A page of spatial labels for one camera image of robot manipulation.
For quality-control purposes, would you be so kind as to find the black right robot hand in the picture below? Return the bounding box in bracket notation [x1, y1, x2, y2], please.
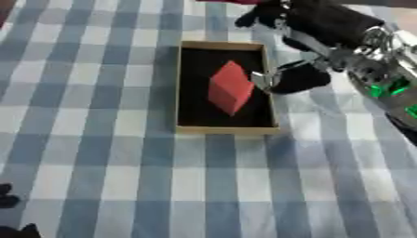
[233, 0, 388, 96]

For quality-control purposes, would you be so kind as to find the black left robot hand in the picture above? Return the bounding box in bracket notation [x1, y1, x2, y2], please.
[0, 182, 43, 238]

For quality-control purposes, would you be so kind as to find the red block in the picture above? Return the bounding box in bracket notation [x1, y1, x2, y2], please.
[207, 59, 256, 117]

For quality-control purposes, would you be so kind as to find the tan cardboard box black inside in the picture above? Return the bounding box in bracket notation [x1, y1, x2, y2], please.
[174, 40, 282, 135]

